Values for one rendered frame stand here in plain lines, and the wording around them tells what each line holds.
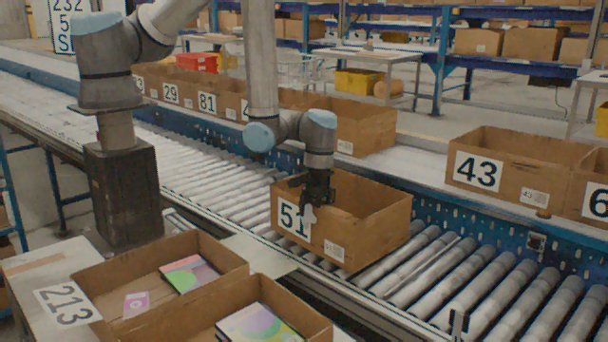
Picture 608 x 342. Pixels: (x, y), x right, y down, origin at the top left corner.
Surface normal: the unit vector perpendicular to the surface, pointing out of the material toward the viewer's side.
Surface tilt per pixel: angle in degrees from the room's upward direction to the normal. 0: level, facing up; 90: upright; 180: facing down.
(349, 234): 90
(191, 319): 89
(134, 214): 90
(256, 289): 90
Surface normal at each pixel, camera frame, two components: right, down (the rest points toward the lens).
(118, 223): 0.65, 0.27
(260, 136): -0.40, 0.38
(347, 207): -0.73, 0.23
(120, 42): 0.91, 0.07
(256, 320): 0.00, -0.93
